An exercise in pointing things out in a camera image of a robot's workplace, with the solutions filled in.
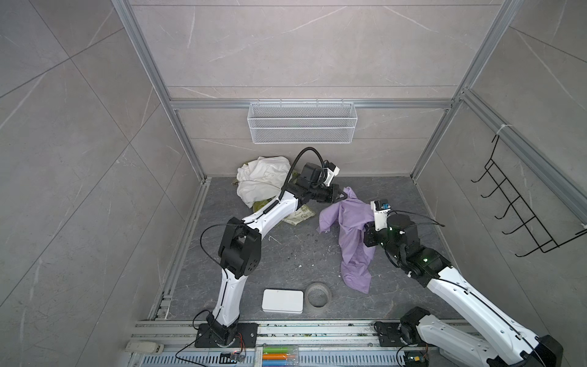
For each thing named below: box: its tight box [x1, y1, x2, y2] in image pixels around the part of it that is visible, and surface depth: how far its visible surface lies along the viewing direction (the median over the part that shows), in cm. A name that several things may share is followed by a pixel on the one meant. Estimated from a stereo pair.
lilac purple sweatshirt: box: [317, 186, 376, 294], surface depth 85 cm
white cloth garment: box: [236, 155, 292, 209], surface depth 103 cm
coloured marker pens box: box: [262, 344, 299, 367], surface depth 70 cm
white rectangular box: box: [261, 289, 304, 315], surface depth 78 cm
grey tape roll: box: [304, 282, 333, 309], surface depth 83 cm
